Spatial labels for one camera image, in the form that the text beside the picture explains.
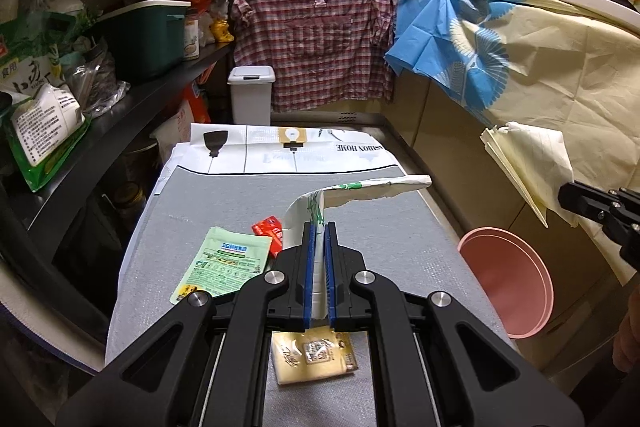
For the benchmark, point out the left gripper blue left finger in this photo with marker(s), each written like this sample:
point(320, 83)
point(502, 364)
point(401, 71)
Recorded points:
point(309, 244)

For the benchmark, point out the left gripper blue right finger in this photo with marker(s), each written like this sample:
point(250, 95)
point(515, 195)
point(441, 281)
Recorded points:
point(329, 236)

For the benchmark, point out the white green printed bag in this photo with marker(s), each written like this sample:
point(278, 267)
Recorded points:
point(312, 206)

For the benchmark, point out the red medicine box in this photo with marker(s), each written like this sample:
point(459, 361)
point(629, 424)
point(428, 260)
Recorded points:
point(270, 227)

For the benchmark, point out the green printed sachet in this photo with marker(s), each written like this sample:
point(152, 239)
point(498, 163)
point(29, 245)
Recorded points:
point(224, 262)

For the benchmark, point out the cream paper napkin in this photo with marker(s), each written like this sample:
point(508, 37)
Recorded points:
point(536, 162)

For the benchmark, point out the cream gold snack package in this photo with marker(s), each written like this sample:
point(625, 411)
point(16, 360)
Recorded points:
point(314, 355)

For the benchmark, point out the pink plastic trash bin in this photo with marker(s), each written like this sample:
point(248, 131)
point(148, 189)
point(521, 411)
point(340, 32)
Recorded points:
point(514, 278)

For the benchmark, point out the white pedal trash can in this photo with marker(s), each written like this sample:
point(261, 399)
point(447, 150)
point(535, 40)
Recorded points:
point(251, 94)

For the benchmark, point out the person right hand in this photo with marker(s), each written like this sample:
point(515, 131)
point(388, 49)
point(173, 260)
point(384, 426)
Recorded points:
point(627, 340)

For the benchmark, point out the red bag under shelf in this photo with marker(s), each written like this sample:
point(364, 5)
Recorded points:
point(194, 97)

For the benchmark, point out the cream blue paper tablecloth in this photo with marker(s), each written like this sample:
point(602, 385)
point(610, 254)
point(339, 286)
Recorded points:
point(545, 63)

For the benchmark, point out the red plaid shirt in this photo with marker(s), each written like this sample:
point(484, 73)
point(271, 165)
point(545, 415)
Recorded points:
point(321, 51)

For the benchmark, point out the yellow toy figure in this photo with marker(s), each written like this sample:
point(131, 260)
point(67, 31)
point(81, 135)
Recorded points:
point(220, 30)

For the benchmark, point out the black metal shelf rack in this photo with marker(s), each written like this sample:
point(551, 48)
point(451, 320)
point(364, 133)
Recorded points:
point(65, 242)

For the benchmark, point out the green plastic storage box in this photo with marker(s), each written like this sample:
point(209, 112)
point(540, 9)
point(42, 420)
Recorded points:
point(145, 37)

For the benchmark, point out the green white food bag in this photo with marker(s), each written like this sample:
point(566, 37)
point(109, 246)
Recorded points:
point(44, 120)

